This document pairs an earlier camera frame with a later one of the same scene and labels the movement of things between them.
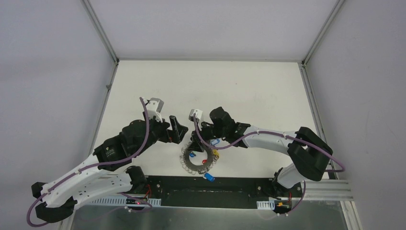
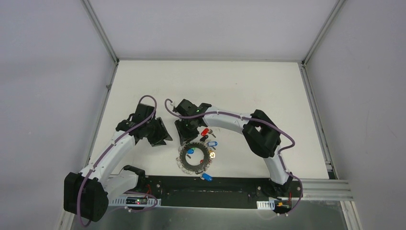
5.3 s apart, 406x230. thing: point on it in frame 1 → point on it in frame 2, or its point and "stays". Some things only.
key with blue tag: [208, 177] stays
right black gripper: [196, 144] → [185, 136]
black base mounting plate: [196, 192] stays
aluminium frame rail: [324, 189] stays
